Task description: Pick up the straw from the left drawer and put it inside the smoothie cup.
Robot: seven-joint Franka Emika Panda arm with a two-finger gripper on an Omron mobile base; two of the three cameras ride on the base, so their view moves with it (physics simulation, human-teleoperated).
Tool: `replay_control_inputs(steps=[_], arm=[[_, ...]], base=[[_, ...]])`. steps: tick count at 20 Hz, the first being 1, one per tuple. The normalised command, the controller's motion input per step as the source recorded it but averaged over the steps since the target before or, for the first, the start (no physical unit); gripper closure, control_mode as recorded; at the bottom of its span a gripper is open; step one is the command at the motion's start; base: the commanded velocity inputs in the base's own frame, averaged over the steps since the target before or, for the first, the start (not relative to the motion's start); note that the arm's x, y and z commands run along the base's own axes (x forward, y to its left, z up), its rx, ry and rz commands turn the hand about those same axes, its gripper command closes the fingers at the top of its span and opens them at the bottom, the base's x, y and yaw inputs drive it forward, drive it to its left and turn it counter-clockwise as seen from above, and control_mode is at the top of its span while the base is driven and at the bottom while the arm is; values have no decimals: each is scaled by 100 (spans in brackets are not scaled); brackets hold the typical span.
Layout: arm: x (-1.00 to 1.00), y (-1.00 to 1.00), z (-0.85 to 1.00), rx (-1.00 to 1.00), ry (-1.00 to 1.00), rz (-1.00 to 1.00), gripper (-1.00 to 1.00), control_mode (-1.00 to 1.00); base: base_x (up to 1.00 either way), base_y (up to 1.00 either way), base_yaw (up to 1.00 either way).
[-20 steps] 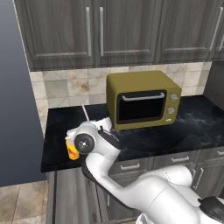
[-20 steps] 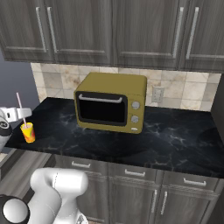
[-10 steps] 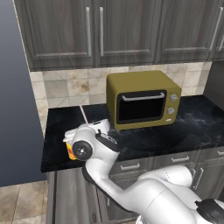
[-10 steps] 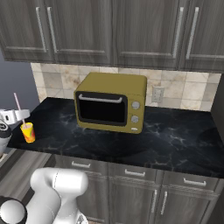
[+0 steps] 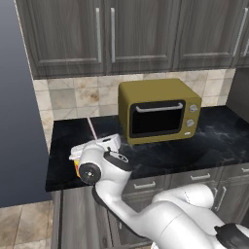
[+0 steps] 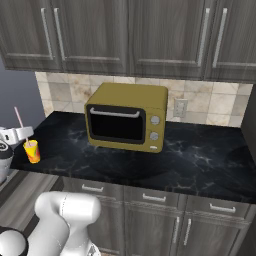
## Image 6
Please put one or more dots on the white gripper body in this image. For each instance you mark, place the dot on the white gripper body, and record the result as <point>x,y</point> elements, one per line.
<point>23,134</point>

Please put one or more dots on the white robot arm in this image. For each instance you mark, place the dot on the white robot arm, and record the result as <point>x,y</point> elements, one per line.
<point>66,216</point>

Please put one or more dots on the pink straw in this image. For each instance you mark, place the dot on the pink straw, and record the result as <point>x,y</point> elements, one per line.
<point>19,118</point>

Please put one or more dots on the yellow orange smoothie cup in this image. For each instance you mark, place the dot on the yellow orange smoothie cup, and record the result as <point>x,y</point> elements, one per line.
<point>32,154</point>

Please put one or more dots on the grey drawer front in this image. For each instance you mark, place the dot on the grey drawer front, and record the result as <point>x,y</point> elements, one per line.
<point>113,191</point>
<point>200,215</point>
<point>155,205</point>

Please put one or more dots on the black toaster oven door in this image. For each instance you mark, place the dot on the black toaster oven door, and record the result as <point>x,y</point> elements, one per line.
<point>116,128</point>

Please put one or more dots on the grey upper cupboard door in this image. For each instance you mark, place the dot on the grey upper cupboard door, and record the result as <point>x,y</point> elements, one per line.
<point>93,30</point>
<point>166,33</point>
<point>240,36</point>
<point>23,30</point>

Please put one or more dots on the grey cupboard door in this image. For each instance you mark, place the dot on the grey cupboard door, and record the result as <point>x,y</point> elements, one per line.
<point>23,30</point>
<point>240,36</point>
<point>216,238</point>
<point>148,233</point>
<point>166,33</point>
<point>93,30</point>
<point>111,230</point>

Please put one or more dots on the yellow toaster oven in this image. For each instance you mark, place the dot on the yellow toaster oven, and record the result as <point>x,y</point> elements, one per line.
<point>133,95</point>

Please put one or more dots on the grey lower cupboard door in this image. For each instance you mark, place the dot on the grey lower cupboard door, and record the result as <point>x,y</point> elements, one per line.
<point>111,230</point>
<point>216,238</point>
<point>148,233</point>

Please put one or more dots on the silver toaster oven knob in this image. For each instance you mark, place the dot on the silver toaster oven knob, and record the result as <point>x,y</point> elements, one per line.
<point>154,136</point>
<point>155,120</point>

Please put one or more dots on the white wall outlet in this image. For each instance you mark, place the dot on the white wall outlet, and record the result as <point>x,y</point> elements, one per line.
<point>180,107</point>

